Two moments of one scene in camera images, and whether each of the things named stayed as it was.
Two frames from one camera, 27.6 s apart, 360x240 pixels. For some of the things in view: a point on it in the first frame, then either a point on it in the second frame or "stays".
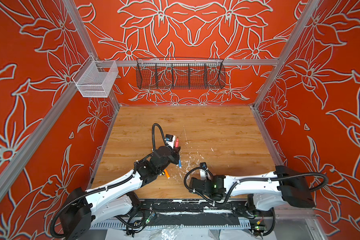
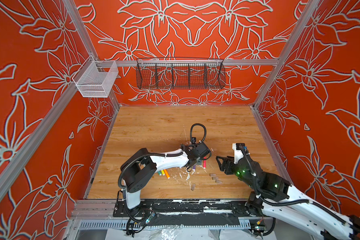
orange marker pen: x=167 y=174 stays
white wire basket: x=95 y=78 stays
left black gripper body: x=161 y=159 → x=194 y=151
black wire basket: x=176 y=73 stays
